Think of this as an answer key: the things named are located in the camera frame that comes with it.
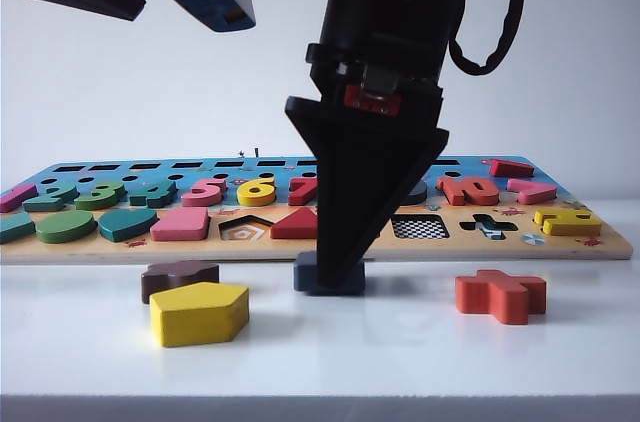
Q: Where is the black sleeved cable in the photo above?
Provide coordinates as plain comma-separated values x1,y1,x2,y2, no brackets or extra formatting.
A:
448,0,527,77

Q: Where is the teal rectangle puzzle piece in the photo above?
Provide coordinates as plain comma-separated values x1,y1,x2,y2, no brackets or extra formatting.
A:
0,212,37,246

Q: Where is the teal rounded puzzle piece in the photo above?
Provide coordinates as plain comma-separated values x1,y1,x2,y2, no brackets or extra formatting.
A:
97,207,159,244

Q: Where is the brown star block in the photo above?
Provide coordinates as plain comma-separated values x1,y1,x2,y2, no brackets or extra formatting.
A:
141,260,221,306

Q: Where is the teal number four piece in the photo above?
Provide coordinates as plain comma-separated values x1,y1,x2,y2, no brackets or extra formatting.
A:
127,180,180,209

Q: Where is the red number seven piece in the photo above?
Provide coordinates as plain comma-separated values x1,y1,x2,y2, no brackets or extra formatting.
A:
288,176,321,206

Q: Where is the yellow sign puzzle piece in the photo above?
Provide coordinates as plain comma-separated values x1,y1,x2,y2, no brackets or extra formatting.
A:
532,209,602,237

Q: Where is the orange number ten piece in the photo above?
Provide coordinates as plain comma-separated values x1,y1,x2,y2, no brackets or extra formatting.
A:
436,175,501,207

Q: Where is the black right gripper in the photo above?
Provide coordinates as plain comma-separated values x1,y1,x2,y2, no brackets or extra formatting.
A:
285,0,474,294

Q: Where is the colourful wooden puzzle board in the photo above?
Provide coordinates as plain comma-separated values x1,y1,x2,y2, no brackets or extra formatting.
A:
0,155,634,264

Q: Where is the pink number one piece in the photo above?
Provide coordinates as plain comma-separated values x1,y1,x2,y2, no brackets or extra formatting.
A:
0,183,39,214

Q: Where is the teal number two piece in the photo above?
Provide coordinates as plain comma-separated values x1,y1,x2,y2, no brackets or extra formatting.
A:
22,181,79,213

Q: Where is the green number three piece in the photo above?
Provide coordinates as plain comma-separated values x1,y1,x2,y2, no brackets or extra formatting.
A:
74,180,127,212

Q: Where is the green oval puzzle piece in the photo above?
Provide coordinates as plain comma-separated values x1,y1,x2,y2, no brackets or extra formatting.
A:
34,210,98,245

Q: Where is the pink sign puzzle piece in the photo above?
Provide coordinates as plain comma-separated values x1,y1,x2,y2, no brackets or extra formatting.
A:
506,178,559,206

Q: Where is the pink square puzzle piece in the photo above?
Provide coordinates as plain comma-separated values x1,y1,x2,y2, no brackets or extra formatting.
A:
149,206,210,243

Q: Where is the orange cross block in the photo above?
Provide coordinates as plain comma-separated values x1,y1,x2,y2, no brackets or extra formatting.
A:
454,269,547,327

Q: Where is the dark blue square block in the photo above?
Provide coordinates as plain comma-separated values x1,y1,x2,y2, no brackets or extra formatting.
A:
292,251,365,297

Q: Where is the yellow pentagon block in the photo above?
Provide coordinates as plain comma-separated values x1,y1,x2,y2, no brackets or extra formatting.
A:
149,281,250,349

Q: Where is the pink number five piece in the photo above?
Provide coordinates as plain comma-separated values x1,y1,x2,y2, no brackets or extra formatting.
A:
181,177,230,208

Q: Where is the red triangle puzzle piece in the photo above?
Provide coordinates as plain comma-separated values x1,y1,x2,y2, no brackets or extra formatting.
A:
269,206,320,241

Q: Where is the red bar sign piece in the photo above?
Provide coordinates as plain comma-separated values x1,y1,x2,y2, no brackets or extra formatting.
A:
488,158,535,179

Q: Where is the yellow number six piece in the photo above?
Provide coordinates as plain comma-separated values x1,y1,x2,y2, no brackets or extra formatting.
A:
236,175,278,208

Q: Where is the dark blue number nine piece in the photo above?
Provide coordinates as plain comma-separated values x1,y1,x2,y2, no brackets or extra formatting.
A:
405,176,430,207

